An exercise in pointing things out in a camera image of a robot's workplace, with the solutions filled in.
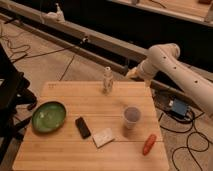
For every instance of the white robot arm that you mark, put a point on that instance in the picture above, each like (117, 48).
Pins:
(163, 57)

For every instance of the small white bottle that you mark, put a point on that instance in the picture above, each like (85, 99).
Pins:
(107, 80)

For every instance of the translucent plastic cup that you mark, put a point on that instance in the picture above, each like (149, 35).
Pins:
(131, 116)

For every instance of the black rectangular phone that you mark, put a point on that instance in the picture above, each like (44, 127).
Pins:
(82, 127)

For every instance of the white rectangular sponge block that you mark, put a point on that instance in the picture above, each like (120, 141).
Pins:
(103, 137)

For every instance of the green round bowl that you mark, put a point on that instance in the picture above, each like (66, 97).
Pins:
(48, 117)

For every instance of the orange carrot toy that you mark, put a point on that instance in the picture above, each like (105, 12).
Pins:
(149, 144)

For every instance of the blue power box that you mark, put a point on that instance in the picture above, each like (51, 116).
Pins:
(178, 108)

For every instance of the long metal rail beam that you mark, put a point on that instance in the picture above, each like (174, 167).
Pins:
(107, 42)

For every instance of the white object on rail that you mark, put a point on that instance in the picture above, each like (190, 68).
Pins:
(58, 15)

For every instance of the black chair frame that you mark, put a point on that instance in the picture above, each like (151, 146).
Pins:
(13, 91)

